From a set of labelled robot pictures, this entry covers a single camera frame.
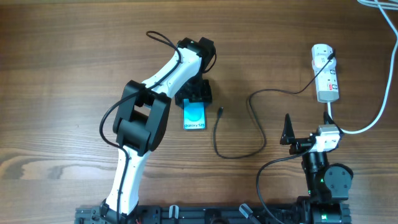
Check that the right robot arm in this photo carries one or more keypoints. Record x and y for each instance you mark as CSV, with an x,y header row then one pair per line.
x,y
328,184

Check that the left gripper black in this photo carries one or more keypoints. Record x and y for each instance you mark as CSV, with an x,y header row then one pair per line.
x,y
204,95

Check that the white power strip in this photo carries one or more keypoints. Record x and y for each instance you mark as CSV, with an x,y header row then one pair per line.
x,y
326,82

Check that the white charger plug adapter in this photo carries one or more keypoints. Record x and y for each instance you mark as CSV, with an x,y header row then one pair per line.
x,y
323,61

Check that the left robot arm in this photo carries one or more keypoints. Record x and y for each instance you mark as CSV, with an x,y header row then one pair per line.
x,y
141,120

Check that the Galaxy smartphone cyan screen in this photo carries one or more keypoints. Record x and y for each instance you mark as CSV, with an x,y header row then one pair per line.
x,y
193,115

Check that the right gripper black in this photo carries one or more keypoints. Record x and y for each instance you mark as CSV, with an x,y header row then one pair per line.
x,y
300,144

